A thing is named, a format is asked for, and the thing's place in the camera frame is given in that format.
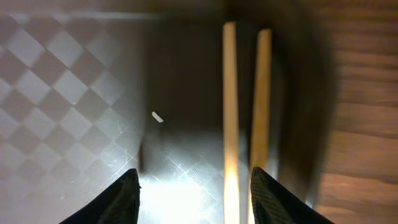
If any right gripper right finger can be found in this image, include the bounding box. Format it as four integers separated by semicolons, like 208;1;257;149
251;167;333;224

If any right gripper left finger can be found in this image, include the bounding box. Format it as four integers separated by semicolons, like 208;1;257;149
61;169;141;224

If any right wooden chopstick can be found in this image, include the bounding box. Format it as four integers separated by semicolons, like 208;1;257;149
247;28;273;224

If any wooden chopstick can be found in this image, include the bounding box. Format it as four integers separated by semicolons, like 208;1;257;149
247;28;273;224
223;22;240;224

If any left wooden chopstick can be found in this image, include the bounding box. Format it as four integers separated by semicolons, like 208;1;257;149
223;22;240;224

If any brown serving tray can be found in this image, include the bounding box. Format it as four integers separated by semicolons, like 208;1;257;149
1;11;334;223

